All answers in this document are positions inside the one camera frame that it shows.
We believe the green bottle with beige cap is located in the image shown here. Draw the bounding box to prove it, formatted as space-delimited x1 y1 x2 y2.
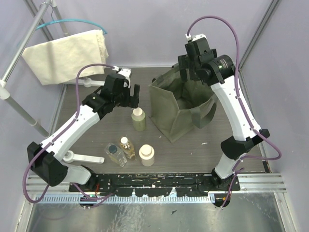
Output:
131 107 146 131

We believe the olive green canvas bag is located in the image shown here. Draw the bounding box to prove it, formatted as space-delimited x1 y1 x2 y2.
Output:
149 64 218 143

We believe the cream bottle with beige cap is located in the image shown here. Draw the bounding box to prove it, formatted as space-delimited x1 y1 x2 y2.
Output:
139 144 155 167

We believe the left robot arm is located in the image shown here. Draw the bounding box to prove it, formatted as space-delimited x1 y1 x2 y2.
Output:
27 68 140 191

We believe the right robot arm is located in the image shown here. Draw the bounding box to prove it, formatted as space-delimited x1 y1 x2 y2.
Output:
178 34 270 190

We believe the cream canvas cloth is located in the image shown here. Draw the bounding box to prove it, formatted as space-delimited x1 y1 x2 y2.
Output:
22 29 109 86

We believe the amber bottle with white cap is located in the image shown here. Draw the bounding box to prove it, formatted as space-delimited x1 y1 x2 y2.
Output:
119 136 136 160

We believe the clear bottle with dark cap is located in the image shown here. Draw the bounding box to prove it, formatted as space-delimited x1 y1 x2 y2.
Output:
105 143 127 167

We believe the white metal clothes rack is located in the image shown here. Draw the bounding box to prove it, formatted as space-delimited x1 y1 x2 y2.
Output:
0 0 116 165

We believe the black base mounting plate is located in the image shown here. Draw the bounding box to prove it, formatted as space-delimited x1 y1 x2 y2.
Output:
80 173 232 197

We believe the teal clothes hanger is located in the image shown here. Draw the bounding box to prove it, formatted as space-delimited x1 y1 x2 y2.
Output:
36 19 109 35

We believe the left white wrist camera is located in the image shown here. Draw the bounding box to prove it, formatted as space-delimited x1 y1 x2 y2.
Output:
112 66 131 88

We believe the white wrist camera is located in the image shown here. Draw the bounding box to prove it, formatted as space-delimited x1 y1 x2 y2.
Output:
185 34 207 43
112 66 131 88

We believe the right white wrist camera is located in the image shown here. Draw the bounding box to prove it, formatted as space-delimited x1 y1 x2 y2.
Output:
185 34 207 43

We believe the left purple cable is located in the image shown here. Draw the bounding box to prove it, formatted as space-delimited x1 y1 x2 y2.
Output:
22 63 119 208

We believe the purple cable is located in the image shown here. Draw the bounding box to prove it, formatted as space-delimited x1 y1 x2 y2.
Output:
187 15 282 209
22 63 119 208

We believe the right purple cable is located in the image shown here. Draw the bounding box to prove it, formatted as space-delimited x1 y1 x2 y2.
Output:
187 15 282 209

